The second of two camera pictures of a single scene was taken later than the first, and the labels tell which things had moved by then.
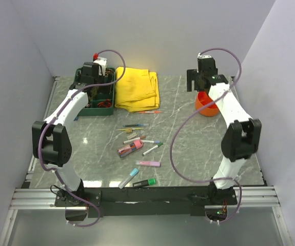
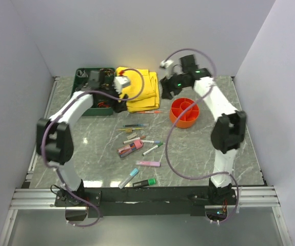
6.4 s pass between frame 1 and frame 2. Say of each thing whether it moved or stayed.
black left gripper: moved
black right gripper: moved
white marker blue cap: stayed
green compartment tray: stayed
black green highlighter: stayed
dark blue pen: stayed
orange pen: stayed
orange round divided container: moved
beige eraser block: stayed
